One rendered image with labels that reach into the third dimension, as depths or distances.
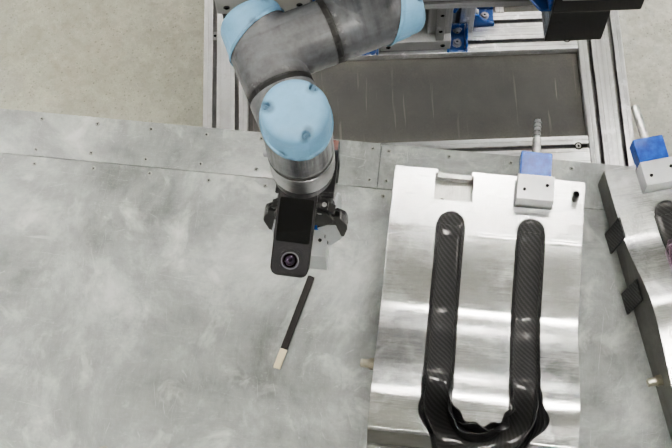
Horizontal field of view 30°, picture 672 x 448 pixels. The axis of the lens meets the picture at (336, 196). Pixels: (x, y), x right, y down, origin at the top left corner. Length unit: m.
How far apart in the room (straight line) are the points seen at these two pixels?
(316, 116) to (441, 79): 1.26
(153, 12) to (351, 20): 1.56
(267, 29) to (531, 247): 0.53
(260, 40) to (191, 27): 1.51
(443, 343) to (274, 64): 0.48
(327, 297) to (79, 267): 0.36
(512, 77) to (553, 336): 0.99
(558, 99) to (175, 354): 1.10
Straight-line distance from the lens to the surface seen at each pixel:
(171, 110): 2.78
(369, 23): 1.38
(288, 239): 1.47
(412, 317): 1.66
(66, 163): 1.88
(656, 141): 1.81
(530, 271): 1.70
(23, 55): 2.92
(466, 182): 1.75
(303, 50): 1.37
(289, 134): 1.30
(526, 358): 1.64
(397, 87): 2.54
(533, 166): 1.73
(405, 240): 1.69
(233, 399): 1.73
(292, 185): 1.41
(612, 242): 1.79
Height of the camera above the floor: 2.48
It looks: 68 degrees down
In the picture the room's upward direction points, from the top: 4 degrees counter-clockwise
